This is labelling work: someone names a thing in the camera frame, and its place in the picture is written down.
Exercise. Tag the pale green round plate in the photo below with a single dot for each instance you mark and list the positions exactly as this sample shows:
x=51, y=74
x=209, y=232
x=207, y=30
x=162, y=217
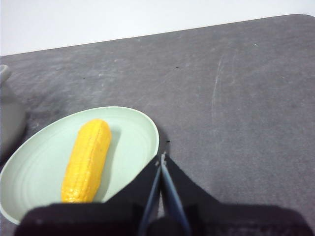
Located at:
x=37, y=159

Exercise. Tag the pale green electric steamer pot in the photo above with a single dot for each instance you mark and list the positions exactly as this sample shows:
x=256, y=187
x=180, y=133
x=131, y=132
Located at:
x=9, y=123

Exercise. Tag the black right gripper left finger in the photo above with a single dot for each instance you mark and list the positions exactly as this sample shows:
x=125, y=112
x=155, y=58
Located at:
x=98, y=218

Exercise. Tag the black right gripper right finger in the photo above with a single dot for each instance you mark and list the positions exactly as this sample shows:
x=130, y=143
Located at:
x=221, y=218

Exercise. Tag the yellow corn cob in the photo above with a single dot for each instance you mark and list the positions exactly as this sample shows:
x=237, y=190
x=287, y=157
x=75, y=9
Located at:
x=87, y=159

